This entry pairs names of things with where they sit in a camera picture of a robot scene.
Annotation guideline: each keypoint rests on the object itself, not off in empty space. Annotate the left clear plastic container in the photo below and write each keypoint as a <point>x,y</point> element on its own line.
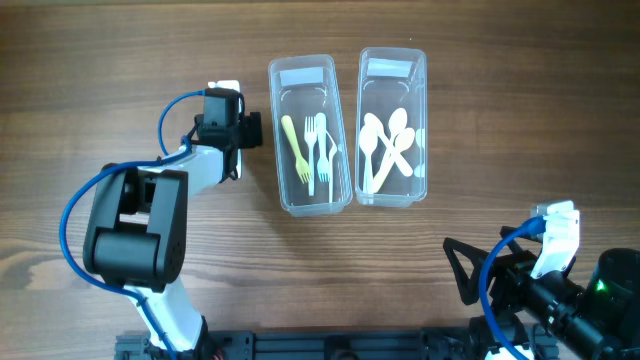
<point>299,87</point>

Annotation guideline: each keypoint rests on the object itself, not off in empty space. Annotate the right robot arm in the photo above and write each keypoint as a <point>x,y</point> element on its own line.
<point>598,321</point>

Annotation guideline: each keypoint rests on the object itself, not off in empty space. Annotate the white spoon angled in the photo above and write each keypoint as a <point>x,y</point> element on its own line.
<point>397,122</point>

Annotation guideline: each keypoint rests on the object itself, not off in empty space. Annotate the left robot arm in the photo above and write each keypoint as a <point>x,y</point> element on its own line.
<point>135,242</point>

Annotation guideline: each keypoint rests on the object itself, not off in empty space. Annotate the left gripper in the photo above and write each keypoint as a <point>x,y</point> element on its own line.
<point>251,130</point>

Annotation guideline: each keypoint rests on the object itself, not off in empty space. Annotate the yellow plastic spoon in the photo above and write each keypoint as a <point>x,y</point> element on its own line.
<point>402,142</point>

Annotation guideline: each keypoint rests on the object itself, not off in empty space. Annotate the white spoon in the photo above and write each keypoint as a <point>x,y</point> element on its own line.
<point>367,143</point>
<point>372,120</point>

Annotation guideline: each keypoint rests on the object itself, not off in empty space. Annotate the clear plastic container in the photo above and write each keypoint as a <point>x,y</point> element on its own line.
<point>299,87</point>
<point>391,78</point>

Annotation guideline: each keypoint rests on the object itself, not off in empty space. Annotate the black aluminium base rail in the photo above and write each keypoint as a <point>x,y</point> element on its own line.
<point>428,343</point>

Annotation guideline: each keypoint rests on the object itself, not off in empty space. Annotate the right clear plastic container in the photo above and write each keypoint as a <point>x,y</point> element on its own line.
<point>391,78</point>

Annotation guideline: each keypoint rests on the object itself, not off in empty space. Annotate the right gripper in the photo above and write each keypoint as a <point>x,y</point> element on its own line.
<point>498,268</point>

